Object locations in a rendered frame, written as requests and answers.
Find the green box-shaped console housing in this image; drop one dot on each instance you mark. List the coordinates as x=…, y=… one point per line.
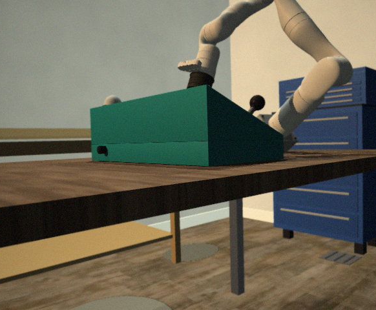
x=193, y=126

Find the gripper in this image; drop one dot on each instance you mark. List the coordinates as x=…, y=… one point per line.
x=202, y=71

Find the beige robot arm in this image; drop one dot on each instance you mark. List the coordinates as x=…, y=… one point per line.
x=332, y=68

